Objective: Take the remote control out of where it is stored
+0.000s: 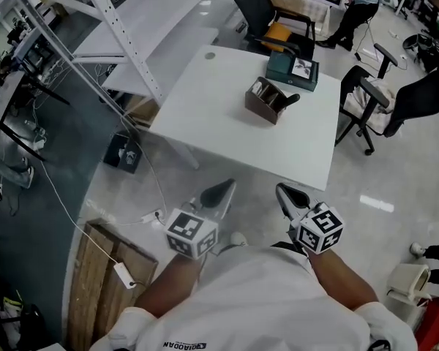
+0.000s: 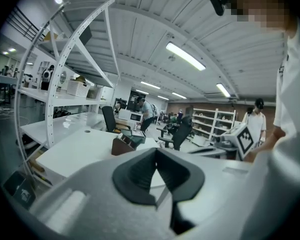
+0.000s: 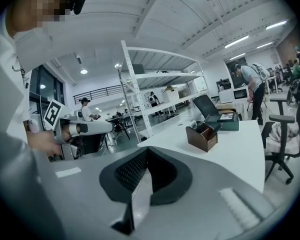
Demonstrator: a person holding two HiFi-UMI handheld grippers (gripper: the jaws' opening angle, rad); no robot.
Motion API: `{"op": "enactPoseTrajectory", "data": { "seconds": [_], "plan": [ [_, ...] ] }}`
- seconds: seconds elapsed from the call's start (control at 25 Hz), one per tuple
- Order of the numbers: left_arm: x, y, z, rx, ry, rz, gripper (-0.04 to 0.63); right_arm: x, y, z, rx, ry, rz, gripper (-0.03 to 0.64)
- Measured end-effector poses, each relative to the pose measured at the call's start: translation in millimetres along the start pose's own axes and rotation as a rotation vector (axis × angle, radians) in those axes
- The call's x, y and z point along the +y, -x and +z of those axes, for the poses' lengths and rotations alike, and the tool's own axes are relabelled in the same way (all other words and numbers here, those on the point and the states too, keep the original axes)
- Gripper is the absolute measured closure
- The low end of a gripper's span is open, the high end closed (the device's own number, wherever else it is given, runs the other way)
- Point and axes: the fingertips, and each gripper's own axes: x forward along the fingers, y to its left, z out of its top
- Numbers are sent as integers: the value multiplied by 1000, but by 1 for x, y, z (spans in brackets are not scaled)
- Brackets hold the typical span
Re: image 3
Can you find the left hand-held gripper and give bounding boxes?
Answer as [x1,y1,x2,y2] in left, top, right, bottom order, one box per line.
[43,98,115,161]

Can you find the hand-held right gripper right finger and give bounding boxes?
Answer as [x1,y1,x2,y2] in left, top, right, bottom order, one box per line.
[134,145,289,240]

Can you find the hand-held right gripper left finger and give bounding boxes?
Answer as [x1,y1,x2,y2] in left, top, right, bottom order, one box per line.
[37,145,152,240]

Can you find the brown compartment organizer box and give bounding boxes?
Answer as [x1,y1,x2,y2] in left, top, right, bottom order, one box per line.
[185,121,219,153]

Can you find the dark green picture box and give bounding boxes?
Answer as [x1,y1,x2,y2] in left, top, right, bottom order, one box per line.
[204,111,240,132]

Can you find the person's left hand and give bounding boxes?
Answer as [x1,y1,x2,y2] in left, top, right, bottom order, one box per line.
[27,128,65,159]

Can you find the black railing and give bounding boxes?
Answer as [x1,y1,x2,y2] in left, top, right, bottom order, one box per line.
[73,85,123,105]

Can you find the white table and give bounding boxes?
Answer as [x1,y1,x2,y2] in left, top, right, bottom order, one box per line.
[136,120,266,194]

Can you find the white perforated basket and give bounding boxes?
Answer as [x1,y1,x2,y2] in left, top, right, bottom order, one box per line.
[162,86,180,102]

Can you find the white metal shelving rack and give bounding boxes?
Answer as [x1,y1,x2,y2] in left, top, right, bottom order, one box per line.
[117,40,211,145]

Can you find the person's white shirt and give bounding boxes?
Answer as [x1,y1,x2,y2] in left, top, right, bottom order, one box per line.
[0,8,56,160]

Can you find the black mesh armchair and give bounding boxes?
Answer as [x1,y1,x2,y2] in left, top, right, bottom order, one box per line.
[192,93,238,121]

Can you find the beige cloth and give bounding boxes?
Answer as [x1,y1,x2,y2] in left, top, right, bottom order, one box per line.
[266,122,300,151]

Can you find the black swivel office chair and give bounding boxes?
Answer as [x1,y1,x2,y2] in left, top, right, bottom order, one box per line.
[261,78,300,185]

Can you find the white microwave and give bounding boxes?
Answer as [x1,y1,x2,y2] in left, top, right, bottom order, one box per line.
[218,87,250,104]

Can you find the person's head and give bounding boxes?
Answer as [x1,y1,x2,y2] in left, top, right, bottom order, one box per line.
[4,0,73,39]

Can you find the white backpack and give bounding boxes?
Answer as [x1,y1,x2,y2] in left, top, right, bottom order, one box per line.
[251,61,271,81]

